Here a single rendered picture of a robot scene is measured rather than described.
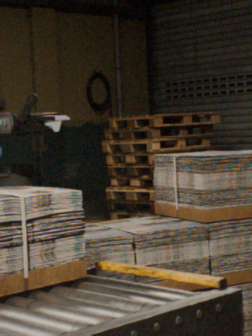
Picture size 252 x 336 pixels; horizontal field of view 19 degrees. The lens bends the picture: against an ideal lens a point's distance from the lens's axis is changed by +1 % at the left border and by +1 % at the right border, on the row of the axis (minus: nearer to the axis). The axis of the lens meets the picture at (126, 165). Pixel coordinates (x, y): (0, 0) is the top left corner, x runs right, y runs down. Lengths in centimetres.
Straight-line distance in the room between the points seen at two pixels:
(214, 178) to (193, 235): 21
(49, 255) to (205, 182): 93
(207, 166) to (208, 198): 11
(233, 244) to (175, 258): 24
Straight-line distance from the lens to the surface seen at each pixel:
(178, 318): 162
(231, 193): 272
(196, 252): 266
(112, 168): 940
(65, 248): 191
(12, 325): 159
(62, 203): 189
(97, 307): 168
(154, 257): 259
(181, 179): 278
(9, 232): 180
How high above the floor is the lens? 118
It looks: 3 degrees down
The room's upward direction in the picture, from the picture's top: 3 degrees counter-clockwise
